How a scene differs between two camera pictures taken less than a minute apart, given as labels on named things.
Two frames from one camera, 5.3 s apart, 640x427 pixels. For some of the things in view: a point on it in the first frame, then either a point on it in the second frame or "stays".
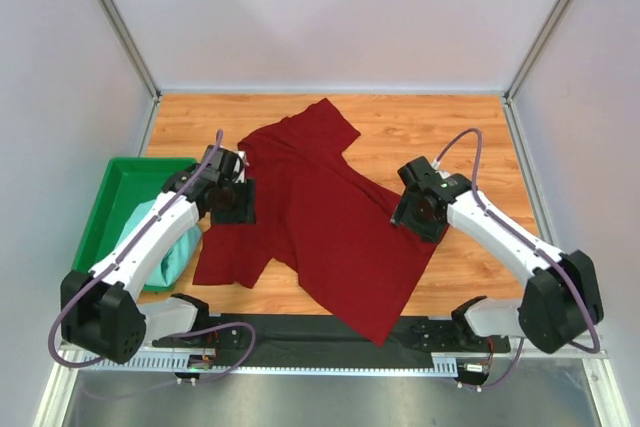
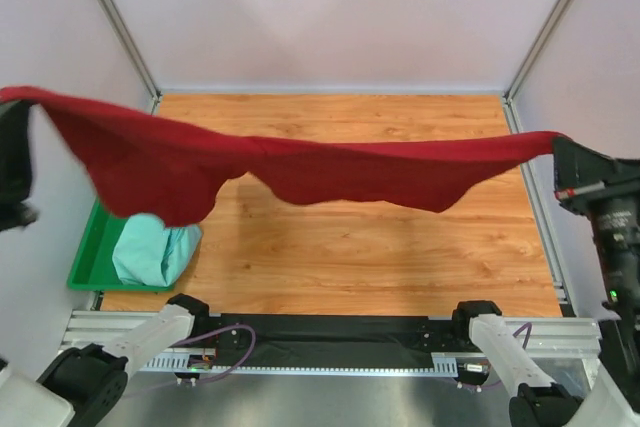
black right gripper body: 408,214 → 595,187
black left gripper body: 237,205 → 15,183
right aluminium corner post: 507,96 stays
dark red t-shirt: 326,220 → 163,173
